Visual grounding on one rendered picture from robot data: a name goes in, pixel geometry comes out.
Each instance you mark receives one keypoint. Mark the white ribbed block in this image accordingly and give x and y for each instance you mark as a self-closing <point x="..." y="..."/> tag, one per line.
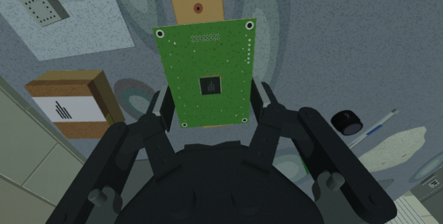
<point x="412" y="211"/>

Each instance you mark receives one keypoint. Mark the green circuit board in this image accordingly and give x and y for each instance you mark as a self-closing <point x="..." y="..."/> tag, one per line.
<point x="207" y="61"/>

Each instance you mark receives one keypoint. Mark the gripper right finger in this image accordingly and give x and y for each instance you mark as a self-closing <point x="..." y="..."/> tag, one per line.
<point x="332" y="147"/>

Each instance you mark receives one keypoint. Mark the cream cloth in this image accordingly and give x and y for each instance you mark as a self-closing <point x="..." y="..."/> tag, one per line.
<point x="394" y="149"/>

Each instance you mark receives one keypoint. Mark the pale grey mat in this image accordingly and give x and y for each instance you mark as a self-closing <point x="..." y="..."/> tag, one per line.
<point x="86" y="26"/>

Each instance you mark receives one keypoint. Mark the grey box with label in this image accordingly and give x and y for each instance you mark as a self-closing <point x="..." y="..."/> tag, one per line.
<point x="431" y="189"/>

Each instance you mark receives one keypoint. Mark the brown cardboard box white label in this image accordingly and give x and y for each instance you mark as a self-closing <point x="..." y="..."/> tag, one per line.
<point x="69" y="109"/>

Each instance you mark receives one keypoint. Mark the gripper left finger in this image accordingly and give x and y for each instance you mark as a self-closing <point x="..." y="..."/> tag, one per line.
<point x="103" y="168"/>

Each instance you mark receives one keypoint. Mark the black round knob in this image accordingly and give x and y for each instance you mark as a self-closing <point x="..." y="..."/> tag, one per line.
<point x="347" y="123"/>

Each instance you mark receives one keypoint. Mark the grey shield can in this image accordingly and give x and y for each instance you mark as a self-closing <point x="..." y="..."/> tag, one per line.
<point x="41" y="7"/>

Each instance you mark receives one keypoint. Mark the white pen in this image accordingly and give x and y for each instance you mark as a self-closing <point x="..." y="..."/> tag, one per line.
<point x="373" y="128"/>

